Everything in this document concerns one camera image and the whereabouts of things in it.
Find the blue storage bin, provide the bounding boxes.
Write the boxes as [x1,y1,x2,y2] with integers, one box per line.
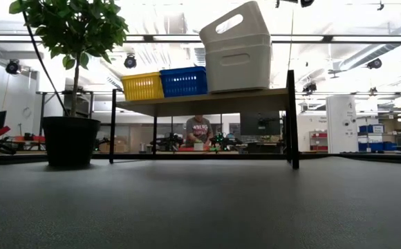
[357,141,398,152]
[358,123,385,134]

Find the white cylindrical pillar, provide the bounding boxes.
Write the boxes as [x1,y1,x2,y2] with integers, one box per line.
[326,94,360,154]

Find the red storage bins rack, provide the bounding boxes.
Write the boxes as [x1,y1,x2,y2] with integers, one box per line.
[309,130,328,152]

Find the brown cardboard box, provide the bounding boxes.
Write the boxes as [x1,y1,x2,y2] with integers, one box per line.
[98,138,129,154]

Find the green potted plant black pot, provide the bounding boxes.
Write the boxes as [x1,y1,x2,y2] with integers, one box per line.
[8,0,129,169]

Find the black ceiling spotlight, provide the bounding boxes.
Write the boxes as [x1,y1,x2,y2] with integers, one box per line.
[123,54,138,69]
[366,57,383,70]
[6,59,20,75]

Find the yellow plastic mesh basket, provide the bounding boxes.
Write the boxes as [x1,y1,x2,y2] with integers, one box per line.
[120,71,163,77]
[121,75,165,102]

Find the wooden shelf black legs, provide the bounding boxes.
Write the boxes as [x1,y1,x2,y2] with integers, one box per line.
[109,68,300,169]

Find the black table mat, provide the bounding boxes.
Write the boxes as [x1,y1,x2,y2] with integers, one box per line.
[0,154,401,249]

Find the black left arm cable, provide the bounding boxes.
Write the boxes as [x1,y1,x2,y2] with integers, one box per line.
[20,8,68,117]

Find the white plastic handled basket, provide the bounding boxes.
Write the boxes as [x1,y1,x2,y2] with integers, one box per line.
[203,33,272,48]
[205,43,273,94]
[198,0,271,44]

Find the person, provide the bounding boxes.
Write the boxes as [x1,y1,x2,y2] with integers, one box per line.
[185,115,214,148]

